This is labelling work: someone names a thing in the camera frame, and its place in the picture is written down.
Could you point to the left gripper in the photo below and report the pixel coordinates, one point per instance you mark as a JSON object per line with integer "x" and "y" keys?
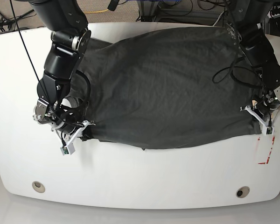
{"x": 265, "y": 116}

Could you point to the table cable grommet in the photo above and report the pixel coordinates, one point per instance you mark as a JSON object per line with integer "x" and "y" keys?
{"x": 38, "y": 187}
{"x": 242, "y": 192}

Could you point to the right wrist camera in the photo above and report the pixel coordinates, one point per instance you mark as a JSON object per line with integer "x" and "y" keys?
{"x": 68, "y": 149}

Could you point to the red tape rectangle marking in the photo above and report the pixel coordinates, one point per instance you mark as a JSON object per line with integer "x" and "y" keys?
{"x": 264, "y": 149}

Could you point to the dark grey T-shirt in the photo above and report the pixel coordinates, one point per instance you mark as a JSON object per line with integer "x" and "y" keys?
{"x": 166, "y": 89}

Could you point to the aluminium frame base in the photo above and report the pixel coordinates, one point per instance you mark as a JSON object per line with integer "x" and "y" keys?
{"x": 156, "y": 10}

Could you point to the white power strip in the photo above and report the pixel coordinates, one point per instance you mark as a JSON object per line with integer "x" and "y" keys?
{"x": 274, "y": 12}

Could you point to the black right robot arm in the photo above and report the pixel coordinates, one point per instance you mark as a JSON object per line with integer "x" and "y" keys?
{"x": 70, "y": 36}

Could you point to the right table cable grommet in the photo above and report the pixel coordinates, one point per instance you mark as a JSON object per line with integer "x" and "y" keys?
{"x": 242, "y": 192}

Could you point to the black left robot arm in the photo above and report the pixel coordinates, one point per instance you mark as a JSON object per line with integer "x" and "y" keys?
{"x": 245, "y": 18}

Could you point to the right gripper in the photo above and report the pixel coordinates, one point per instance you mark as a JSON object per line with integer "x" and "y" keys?
{"x": 66, "y": 132}

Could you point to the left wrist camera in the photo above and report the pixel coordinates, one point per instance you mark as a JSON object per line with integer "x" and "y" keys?
{"x": 267, "y": 130}

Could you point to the left table cable grommet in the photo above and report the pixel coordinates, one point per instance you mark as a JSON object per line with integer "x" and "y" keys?
{"x": 38, "y": 187}

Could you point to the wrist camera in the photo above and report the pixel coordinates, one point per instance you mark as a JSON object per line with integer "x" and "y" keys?
{"x": 68, "y": 149}
{"x": 267, "y": 130}

